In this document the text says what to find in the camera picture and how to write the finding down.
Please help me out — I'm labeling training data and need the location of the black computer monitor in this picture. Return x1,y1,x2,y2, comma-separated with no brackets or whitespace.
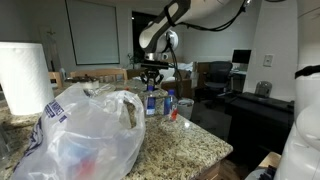
231,49,253,65

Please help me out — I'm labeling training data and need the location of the white light switch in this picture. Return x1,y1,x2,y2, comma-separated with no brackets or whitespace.
262,53,275,68

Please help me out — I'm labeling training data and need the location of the black low cabinet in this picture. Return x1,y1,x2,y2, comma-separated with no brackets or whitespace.
224,91,298,168

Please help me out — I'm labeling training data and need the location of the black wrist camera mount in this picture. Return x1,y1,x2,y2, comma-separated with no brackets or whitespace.
141,61,170,70

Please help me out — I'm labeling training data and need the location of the flat translucent dish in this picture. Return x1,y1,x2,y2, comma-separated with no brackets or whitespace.
84,83,116,98

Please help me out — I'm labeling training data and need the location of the gray dome jar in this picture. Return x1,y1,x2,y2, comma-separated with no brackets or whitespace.
254,80,273,99

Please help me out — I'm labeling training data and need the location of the wooden base board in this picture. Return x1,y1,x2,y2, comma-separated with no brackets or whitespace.
256,151,283,171

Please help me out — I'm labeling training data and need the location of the white paper towel roll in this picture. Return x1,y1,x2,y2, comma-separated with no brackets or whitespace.
0,41,55,117

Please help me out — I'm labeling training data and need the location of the green house plant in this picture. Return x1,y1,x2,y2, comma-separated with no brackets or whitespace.
126,51,143,69

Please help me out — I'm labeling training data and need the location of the Fiji water bottle blue cap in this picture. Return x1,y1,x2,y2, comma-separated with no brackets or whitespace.
163,88,179,122
145,84,158,117

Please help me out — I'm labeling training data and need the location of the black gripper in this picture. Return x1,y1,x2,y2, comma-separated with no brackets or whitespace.
139,68,165,88

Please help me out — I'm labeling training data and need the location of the wall whiteboard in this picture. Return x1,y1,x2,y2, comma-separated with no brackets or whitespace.
64,0,121,66

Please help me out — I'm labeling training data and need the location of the white bucket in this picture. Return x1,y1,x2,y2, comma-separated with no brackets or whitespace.
176,97,195,120

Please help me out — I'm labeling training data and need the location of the black office chair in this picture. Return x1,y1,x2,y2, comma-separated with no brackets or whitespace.
203,60,234,99

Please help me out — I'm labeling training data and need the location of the small wall crucifix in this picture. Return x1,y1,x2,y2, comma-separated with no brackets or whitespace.
45,28,57,38

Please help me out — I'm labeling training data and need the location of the translucent plastic shopping bag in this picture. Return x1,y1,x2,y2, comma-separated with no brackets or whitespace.
11,82,147,180

